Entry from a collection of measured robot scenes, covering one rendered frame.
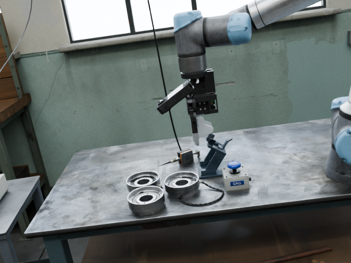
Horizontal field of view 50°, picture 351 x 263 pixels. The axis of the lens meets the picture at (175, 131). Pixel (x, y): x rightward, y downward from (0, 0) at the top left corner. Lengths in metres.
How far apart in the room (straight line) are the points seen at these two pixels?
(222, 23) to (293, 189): 0.50
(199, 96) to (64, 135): 2.00
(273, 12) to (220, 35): 0.18
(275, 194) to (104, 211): 0.49
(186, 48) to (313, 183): 0.53
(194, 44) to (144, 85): 1.74
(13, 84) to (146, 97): 0.90
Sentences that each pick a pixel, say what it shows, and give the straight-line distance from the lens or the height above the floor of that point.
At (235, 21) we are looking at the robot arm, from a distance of 0.96.
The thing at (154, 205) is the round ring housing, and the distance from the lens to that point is 1.06.
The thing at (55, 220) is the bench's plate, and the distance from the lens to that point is 1.17.
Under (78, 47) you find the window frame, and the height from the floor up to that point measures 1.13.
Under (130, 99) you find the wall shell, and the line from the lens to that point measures 2.74.
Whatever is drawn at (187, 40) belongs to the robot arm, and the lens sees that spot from 0.98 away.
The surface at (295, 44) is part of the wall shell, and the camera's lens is 2.78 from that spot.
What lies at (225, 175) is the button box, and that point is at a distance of 1.13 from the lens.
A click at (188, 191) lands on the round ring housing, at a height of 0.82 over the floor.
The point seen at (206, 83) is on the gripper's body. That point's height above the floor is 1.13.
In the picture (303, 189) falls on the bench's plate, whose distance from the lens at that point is 1.14.
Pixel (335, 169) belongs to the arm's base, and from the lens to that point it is 1.18.
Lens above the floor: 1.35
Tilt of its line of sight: 19 degrees down
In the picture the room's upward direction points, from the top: 8 degrees counter-clockwise
